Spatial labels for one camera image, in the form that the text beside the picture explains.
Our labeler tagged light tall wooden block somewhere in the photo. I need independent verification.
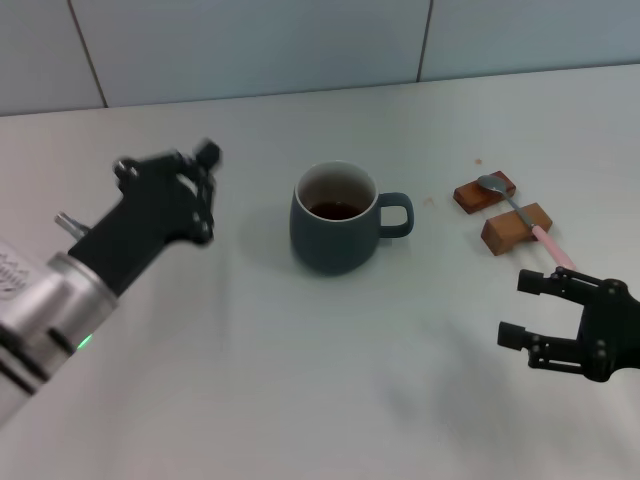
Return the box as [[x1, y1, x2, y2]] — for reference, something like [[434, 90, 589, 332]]
[[480, 200, 555, 258]]

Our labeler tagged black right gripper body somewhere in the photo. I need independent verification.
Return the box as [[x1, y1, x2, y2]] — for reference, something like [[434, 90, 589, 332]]
[[573, 277, 640, 384]]

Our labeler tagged silver metal plug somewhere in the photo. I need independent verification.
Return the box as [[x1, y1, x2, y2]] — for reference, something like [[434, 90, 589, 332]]
[[54, 211, 90, 237]]

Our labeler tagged grey ceramic cup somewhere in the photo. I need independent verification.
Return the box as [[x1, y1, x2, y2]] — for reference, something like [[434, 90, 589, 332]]
[[288, 159, 416, 277]]

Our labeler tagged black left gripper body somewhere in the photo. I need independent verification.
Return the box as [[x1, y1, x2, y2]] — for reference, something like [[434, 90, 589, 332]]
[[66, 149, 214, 299]]

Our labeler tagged pink handled metal spoon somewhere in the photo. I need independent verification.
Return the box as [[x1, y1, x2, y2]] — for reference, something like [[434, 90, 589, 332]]
[[476, 173, 578, 269]]

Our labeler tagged dark flat wooden block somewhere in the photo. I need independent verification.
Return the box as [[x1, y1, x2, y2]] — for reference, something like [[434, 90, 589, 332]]
[[453, 170, 518, 216]]

